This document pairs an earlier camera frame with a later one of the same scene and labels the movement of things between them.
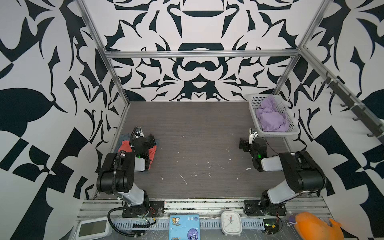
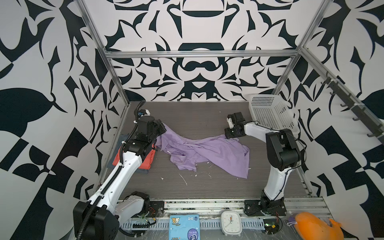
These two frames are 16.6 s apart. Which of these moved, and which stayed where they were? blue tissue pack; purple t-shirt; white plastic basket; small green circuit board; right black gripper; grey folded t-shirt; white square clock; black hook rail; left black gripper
Moved: right black gripper; purple t-shirt; left black gripper
Stayed: small green circuit board; blue tissue pack; black hook rail; grey folded t-shirt; white square clock; white plastic basket
